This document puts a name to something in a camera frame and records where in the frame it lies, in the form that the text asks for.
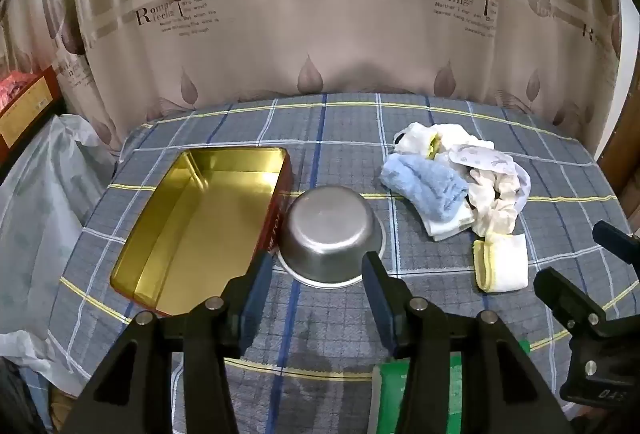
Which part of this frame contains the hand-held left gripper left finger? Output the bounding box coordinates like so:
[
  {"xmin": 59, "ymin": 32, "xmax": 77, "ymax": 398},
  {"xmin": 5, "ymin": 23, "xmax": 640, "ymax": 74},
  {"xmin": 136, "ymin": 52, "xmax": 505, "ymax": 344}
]
[{"xmin": 59, "ymin": 253, "xmax": 275, "ymax": 434}]

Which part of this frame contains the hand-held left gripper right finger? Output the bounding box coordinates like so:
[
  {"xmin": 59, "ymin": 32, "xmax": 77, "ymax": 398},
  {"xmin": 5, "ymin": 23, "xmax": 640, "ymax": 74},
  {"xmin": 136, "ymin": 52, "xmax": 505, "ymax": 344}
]
[{"xmin": 361, "ymin": 251, "xmax": 576, "ymax": 434}]

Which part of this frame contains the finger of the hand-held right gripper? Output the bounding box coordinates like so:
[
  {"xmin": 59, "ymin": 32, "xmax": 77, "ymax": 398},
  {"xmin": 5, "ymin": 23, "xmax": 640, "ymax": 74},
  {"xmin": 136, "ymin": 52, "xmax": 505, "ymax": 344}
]
[
  {"xmin": 533, "ymin": 267, "xmax": 608, "ymax": 341},
  {"xmin": 592, "ymin": 220, "xmax": 640, "ymax": 282}
]

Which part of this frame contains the white yellow-trimmed sock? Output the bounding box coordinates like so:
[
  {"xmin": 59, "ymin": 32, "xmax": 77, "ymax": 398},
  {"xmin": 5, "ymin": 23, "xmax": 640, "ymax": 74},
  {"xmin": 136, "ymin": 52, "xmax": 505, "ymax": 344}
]
[{"xmin": 472, "ymin": 234, "xmax": 529, "ymax": 293}]

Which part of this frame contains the red and gold tin box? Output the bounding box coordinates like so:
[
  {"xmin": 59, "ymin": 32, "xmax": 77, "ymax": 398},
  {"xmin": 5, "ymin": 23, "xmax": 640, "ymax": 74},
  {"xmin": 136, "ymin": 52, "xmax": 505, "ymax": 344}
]
[{"xmin": 109, "ymin": 147, "xmax": 293, "ymax": 318}]

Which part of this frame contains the white sock with blue trim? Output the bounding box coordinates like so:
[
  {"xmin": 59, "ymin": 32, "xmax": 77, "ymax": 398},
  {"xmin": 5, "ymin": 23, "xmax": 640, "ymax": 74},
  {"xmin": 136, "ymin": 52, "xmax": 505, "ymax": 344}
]
[{"xmin": 425, "ymin": 208, "xmax": 474, "ymax": 242}]

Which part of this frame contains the blue fluffy sock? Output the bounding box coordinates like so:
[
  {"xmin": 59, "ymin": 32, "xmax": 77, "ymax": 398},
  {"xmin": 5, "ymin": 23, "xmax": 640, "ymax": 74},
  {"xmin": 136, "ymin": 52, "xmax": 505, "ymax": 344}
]
[{"xmin": 381, "ymin": 154, "xmax": 471, "ymax": 222}]

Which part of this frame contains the white grey-patterned cloth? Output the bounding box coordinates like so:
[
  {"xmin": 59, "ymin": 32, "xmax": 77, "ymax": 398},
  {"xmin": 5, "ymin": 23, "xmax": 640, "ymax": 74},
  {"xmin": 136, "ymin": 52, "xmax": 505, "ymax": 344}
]
[{"xmin": 450, "ymin": 143, "xmax": 531, "ymax": 210}]

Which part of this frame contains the green packet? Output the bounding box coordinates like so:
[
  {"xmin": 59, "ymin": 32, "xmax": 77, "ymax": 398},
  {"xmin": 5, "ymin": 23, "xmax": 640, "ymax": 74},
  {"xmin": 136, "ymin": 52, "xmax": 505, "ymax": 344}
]
[{"xmin": 372, "ymin": 339, "xmax": 531, "ymax": 434}]

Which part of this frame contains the steel bowl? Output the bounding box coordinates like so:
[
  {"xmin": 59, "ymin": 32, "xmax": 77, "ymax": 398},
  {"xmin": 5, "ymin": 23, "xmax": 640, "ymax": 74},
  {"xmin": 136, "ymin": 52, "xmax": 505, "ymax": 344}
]
[{"xmin": 276, "ymin": 185, "xmax": 387, "ymax": 287}]

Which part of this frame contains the grey plaid blanket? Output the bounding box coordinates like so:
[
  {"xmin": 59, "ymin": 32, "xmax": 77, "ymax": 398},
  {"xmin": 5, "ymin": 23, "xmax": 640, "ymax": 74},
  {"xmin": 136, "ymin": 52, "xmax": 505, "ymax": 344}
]
[{"xmin": 30, "ymin": 92, "xmax": 633, "ymax": 434}]

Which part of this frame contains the white plastic bag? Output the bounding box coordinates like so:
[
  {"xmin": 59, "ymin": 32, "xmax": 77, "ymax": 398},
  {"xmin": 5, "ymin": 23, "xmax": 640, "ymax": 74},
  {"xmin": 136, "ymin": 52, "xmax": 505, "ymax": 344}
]
[{"xmin": 0, "ymin": 114, "xmax": 118, "ymax": 395}]

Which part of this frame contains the dark cloth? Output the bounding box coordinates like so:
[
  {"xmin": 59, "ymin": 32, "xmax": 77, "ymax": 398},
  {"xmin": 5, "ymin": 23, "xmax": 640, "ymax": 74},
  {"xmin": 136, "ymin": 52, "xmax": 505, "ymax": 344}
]
[{"xmin": 0, "ymin": 354, "xmax": 51, "ymax": 434}]

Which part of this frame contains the leaf-printed beige curtain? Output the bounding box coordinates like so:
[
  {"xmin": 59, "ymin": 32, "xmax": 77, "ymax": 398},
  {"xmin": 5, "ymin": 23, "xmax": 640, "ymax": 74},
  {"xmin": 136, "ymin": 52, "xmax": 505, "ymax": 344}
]
[{"xmin": 0, "ymin": 0, "xmax": 637, "ymax": 155}]

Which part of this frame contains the red cardboard box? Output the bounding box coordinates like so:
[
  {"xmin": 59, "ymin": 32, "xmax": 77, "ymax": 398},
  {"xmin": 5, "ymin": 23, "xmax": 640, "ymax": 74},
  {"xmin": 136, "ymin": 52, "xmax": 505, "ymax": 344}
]
[{"xmin": 0, "ymin": 67, "xmax": 63, "ymax": 150}]

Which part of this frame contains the wooden door frame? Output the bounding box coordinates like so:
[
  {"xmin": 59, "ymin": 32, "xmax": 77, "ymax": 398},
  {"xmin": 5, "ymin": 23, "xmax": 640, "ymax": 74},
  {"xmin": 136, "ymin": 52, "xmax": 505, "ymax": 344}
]
[{"xmin": 595, "ymin": 79, "xmax": 640, "ymax": 215}]

